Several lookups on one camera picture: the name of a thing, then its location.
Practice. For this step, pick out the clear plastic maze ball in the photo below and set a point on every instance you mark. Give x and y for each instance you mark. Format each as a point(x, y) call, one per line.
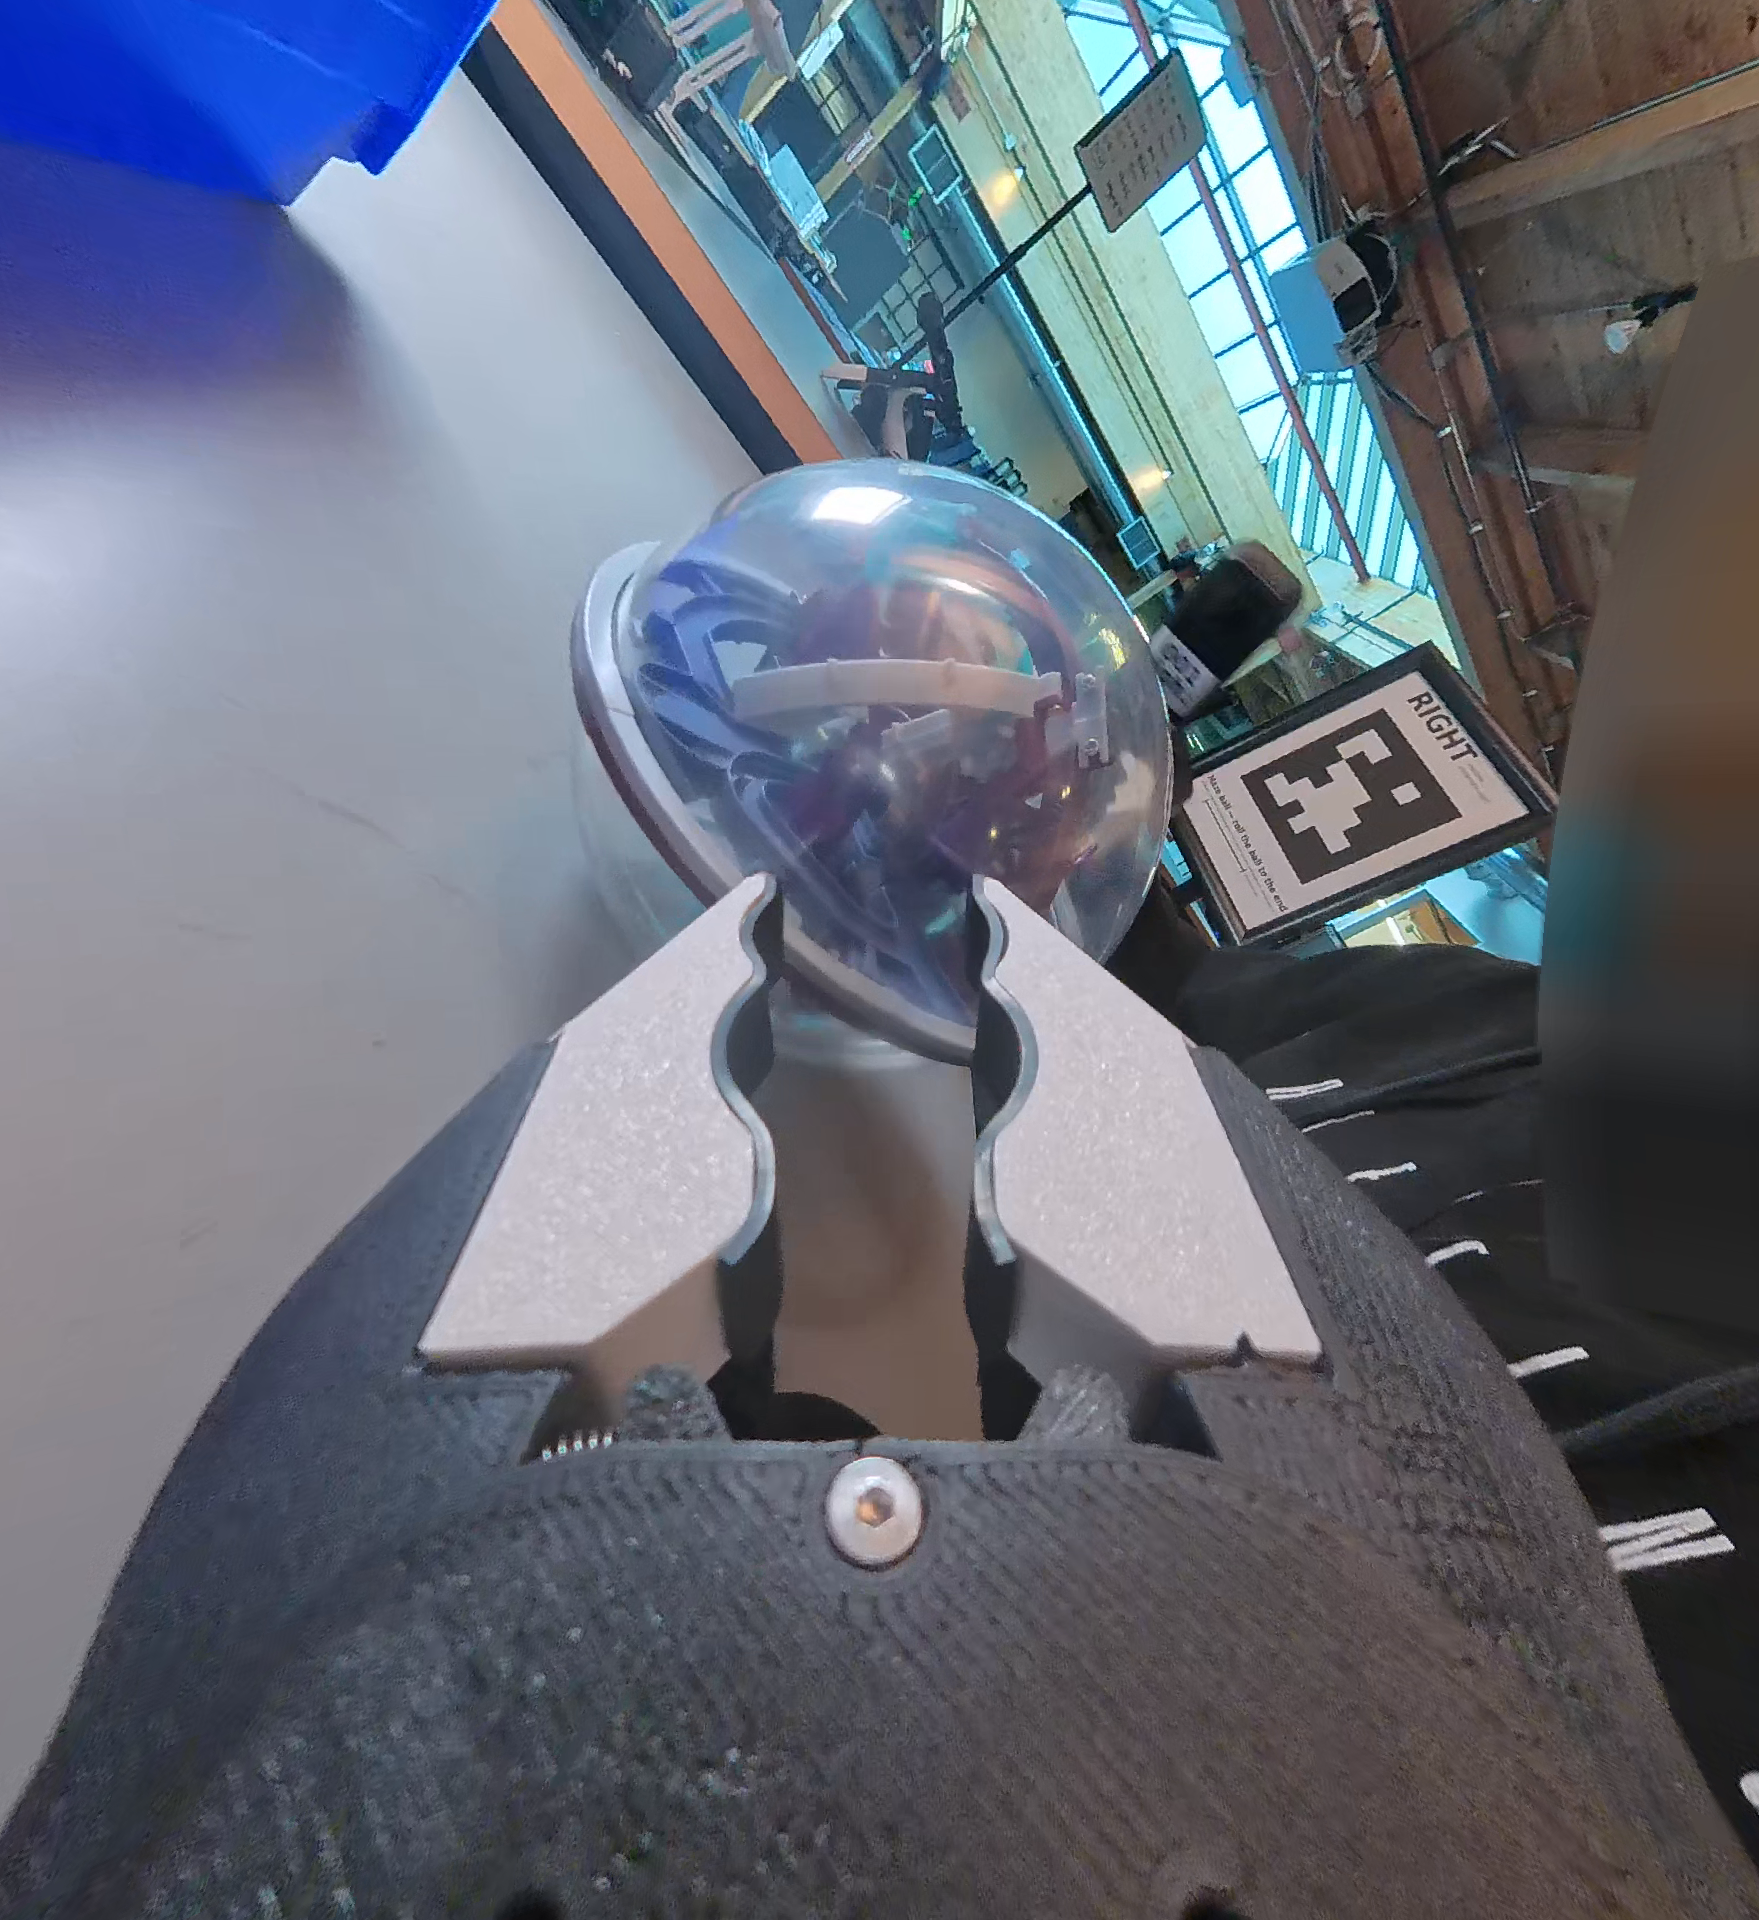
point(865, 722)

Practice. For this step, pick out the black and white marker tag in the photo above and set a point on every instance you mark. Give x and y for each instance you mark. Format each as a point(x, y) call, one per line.
point(1360, 796)

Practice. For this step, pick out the long wooden table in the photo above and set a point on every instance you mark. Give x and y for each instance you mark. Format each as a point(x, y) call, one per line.
point(670, 242)

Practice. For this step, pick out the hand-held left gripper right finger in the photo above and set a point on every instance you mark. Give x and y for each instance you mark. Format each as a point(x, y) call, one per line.
point(1150, 1200)

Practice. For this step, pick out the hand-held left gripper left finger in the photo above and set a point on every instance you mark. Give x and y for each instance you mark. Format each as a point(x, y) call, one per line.
point(595, 1184)

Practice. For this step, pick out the blue plastic bin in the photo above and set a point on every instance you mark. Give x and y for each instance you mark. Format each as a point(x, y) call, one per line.
point(189, 77)

